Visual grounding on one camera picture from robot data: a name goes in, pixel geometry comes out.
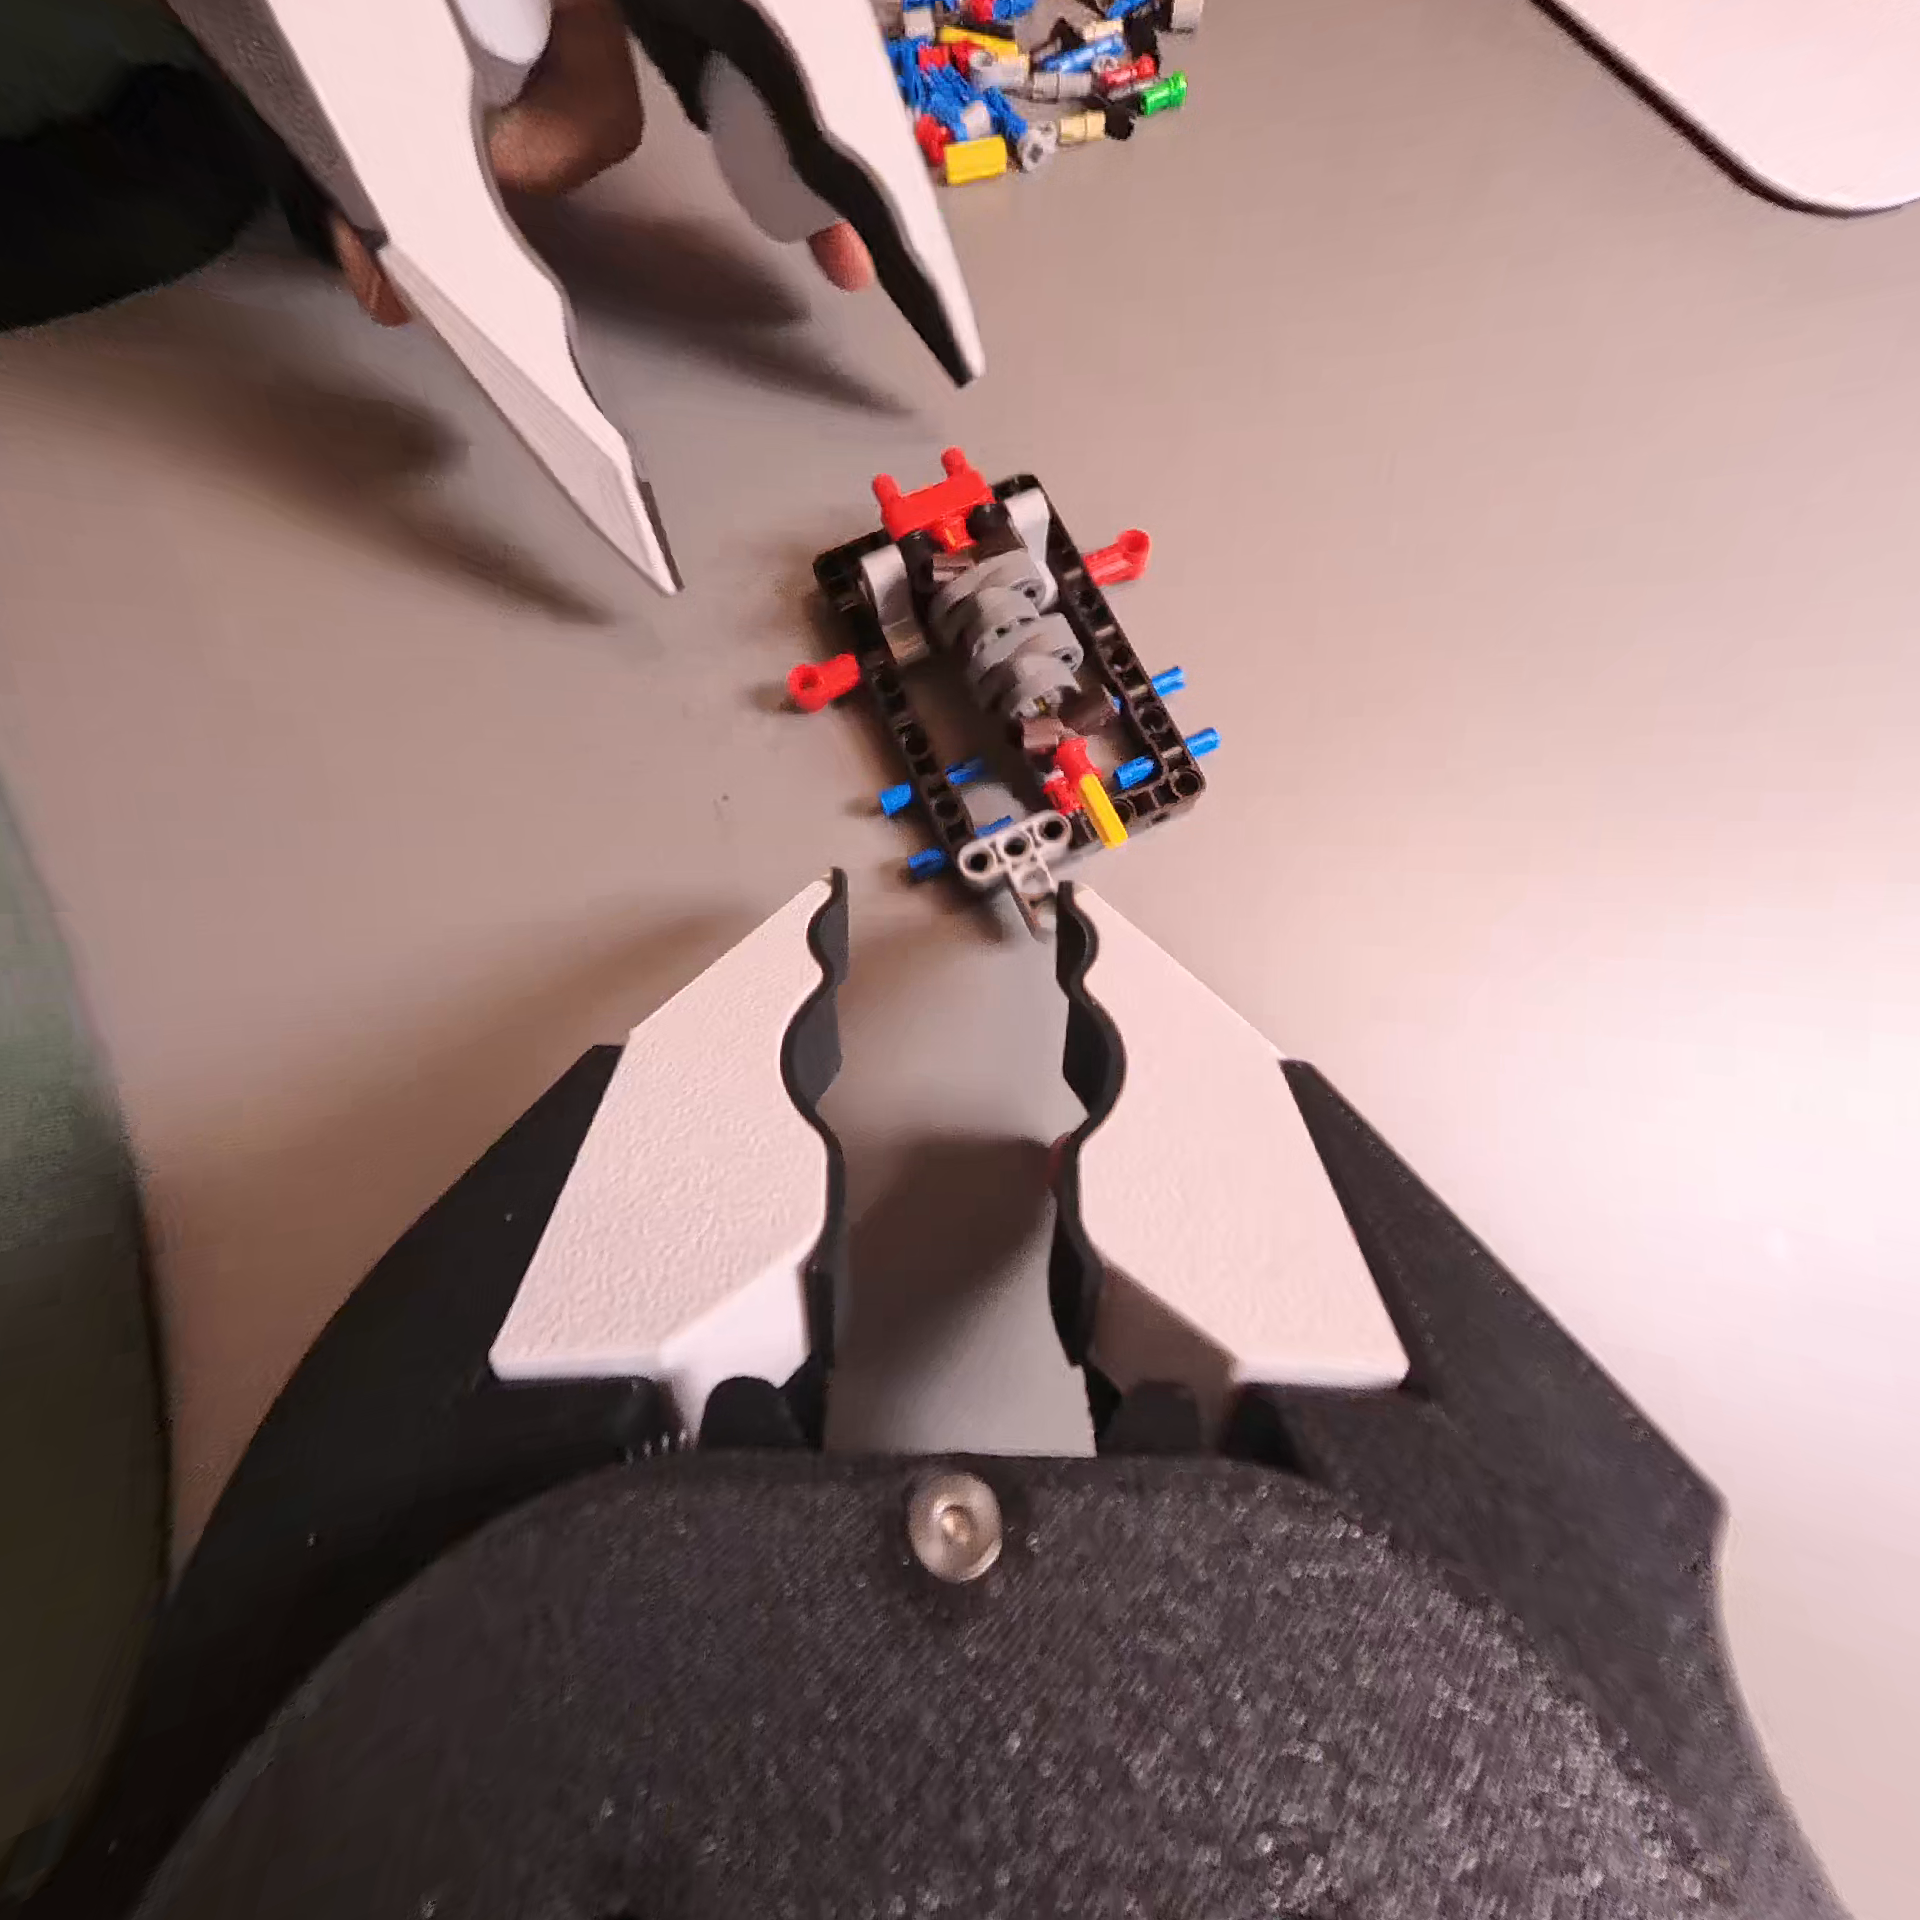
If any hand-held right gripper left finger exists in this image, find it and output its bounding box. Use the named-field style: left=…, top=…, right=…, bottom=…
left=488, top=866, right=853, bottom=1442

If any grey T-shaped lego beam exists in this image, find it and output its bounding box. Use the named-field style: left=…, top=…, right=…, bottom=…
left=957, top=817, right=1071, bottom=938

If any pile of small lego connectors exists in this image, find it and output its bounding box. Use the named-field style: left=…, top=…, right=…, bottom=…
left=885, top=0, right=1207, bottom=186

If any person's left hand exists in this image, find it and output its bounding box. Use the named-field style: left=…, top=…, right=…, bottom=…
left=488, top=30, right=871, bottom=288

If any black lego chassis frame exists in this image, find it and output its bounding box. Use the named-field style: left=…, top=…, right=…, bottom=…
left=786, top=446, right=1218, bottom=887

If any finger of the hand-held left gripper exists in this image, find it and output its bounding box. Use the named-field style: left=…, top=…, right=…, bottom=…
left=632, top=0, right=991, bottom=394
left=164, top=0, right=687, bottom=597

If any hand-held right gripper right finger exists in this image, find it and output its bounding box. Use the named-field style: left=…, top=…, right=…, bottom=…
left=1052, top=883, right=1414, bottom=1442

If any person's green sweatshirt torso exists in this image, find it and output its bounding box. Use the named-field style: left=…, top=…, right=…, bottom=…
left=0, top=764, right=172, bottom=1875

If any white book stand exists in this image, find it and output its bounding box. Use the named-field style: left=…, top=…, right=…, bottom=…
left=1530, top=0, right=1920, bottom=215

